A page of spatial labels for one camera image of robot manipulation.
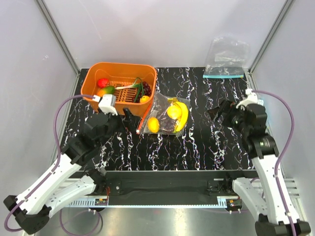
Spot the small yellow orange fruit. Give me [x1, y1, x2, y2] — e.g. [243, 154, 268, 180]
[139, 95, 150, 103]

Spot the blue zip plastic bag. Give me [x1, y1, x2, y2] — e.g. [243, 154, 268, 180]
[203, 36, 251, 79]

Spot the red apple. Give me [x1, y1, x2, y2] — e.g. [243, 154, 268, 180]
[97, 78, 110, 89]

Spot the orange green mango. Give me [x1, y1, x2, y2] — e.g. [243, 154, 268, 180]
[97, 86, 115, 97]

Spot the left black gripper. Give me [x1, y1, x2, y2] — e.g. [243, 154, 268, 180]
[97, 107, 141, 148]

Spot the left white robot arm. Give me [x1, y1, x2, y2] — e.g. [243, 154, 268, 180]
[3, 108, 140, 235]

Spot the red zip clear bag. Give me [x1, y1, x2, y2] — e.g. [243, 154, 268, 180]
[136, 92, 190, 137]

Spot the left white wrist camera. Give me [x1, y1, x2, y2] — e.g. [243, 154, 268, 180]
[93, 94, 118, 116]

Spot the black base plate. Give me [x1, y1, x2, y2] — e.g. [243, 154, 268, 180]
[94, 170, 257, 207]

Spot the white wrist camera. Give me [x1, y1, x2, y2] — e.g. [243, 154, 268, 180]
[93, 94, 118, 116]
[236, 88, 264, 109]

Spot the green onion stalk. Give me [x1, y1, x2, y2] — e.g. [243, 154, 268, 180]
[114, 77, 144, 94]

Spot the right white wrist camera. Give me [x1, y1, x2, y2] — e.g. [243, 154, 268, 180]
[236, 88, 264, 109]

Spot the yellow banana bunch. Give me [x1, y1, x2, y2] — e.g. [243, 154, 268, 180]
[167, 97, 189, 133]

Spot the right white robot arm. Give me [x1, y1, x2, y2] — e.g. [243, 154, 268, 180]
[208, 100, 311, 236]

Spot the orange plastic basket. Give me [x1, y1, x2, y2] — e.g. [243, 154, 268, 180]
[81, 62, 157, 117]

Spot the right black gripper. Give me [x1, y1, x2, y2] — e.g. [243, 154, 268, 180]
[207, 98, 250, 135]

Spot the yellow lemon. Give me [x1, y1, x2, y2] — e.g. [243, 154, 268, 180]
[147, 117, 159, 133]

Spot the dark red grape bunch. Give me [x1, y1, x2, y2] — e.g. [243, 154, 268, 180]
[158, 115, 176, 132]

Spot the clear plastic bag right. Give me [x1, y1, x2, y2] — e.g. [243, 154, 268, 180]
[244, 88, 267, 125]

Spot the yellow pear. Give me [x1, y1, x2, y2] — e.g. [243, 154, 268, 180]
[167, 105, 182, 119]

